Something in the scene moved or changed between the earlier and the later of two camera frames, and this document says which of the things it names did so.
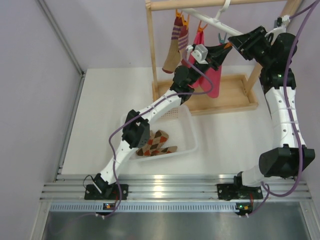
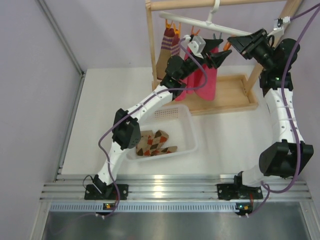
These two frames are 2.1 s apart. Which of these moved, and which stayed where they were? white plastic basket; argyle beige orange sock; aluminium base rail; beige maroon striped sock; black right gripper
Moved: beige maroon striped sock
Stayed: white plastic basket; argyle beige orange sock; black right gripper; aluminium base rail
